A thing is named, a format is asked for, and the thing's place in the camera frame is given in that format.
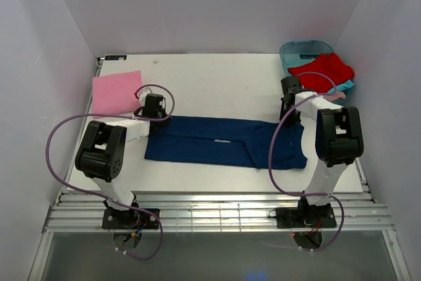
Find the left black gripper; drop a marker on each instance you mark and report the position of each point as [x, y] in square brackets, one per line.
[164, 114]

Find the blue mickey t-shirt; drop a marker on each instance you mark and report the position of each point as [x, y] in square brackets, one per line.
[229, 142]

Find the teal plastic basket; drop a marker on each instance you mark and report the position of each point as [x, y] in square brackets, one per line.
[298, 53]

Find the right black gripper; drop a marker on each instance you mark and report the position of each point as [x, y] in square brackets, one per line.
[292, 120]

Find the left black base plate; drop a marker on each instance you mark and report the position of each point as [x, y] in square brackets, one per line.
[129, 220]

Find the folded pink t-shirt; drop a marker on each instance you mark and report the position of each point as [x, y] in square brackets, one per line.
[116, 93]

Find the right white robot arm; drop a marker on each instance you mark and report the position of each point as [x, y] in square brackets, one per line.
[338, 142]

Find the blue label sticker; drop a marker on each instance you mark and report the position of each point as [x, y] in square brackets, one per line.
[115, 58]

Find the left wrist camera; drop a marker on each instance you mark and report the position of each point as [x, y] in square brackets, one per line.
[141, 95]

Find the light pink t-shirt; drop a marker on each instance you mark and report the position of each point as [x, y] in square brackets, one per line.
[335, 96]

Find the aluminium frame rail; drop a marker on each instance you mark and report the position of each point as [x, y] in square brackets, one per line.
[76, 212]

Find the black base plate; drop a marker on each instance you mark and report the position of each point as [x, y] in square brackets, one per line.
[129, 220]
[290, 217]

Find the light blue t-shirt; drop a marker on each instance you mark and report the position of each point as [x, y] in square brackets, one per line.
[345, 86]

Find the red t-shirt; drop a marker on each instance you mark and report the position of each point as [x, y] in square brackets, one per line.
[322, 72]

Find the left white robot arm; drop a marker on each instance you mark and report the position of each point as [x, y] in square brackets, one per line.
[101, 152]

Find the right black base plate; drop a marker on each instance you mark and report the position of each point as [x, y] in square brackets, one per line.
[290, 217]

